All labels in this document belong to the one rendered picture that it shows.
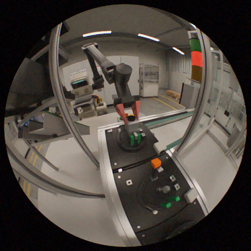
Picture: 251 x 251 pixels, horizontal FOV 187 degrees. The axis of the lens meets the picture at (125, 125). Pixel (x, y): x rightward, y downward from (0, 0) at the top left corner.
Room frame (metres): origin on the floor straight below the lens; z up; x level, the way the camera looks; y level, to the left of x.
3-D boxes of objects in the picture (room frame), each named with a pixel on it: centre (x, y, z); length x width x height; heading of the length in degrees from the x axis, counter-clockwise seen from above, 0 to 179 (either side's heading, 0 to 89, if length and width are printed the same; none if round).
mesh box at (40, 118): (1.54, 4.76, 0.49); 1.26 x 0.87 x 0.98; 17
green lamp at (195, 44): (0.17, -0.24, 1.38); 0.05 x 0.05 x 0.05
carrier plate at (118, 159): (0.24, -0.02, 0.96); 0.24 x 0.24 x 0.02; 15
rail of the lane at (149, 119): (0.46, -0.25, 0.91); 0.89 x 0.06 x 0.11; 105
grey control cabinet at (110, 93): (3.45, 0.46, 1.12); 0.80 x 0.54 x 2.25; 105
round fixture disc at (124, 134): (0.24, -0.02, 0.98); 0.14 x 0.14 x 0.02
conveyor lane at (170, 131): (0.29, -0.32, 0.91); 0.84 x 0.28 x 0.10; 105
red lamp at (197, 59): (0.17, -0.24, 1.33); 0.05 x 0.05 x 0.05
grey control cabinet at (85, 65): (3.22, 1.30, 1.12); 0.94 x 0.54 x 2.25; 105
